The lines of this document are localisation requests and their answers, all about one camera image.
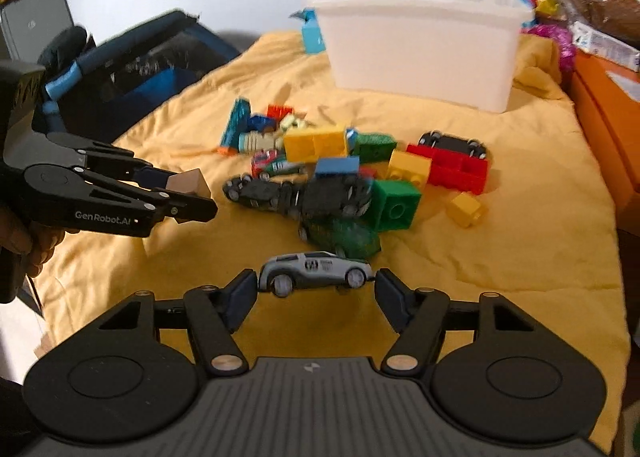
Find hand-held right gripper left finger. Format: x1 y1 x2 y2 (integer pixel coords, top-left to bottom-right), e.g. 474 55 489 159
95 269 258 378

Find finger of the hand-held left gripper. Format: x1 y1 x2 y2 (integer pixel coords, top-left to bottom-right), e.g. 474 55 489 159
82 172 218 224
47 134 178 188

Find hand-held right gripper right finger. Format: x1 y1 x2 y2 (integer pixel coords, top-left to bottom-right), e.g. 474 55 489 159
375 269 538 379

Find brown wooden block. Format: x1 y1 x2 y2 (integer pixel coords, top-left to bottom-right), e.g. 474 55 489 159
165 168 212 199

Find grey toy car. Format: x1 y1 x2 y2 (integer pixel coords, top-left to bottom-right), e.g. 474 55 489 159
257 251 376 298

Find small yellow building block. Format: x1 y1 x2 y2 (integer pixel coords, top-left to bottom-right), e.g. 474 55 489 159
446 192 489 228

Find white plastic bin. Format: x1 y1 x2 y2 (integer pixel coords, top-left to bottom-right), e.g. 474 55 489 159
306 0 536 114

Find person's left hand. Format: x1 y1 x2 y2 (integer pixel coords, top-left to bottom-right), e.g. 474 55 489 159
0 207 66 278

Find small red toy car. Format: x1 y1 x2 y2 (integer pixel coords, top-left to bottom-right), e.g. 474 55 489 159
251 149 281 179

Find large green building block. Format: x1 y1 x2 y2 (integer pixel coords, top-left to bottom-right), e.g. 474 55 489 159
371 179 424 232

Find black toy truck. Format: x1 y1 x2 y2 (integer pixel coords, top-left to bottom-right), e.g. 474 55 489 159
222 171 373 219

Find teal building block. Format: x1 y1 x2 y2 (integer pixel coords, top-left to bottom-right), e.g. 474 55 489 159
219 98 253 156

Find beige ribbed toy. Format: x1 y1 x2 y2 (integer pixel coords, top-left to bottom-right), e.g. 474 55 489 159
238 130 286 153

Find green white toy car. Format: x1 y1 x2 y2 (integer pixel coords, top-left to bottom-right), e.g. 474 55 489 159
265 160 308 179

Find yellow blanket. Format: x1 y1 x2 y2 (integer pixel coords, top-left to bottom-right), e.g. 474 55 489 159
35 30 632 454

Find dark blue building block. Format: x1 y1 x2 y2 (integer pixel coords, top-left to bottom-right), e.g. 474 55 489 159
247 114 278 134

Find long red building block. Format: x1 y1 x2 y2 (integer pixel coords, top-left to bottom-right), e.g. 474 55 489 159
406 143 490 196

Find long yellow building block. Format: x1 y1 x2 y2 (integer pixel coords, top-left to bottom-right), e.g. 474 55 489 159
283 126 350 163

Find dark green building block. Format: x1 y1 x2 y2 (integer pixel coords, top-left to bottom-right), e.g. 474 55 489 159
352 132 398 163

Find grey laptop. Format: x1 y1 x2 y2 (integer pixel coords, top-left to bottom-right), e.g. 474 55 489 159
0 0 77 64

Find black toy car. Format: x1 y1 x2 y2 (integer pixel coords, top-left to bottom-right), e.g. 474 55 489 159
417 130 489 161

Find orange box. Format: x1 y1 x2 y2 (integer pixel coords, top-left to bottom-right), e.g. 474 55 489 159
569 51 640 234

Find pink tinsel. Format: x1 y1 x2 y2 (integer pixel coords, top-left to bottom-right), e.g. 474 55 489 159
526 23 577 74

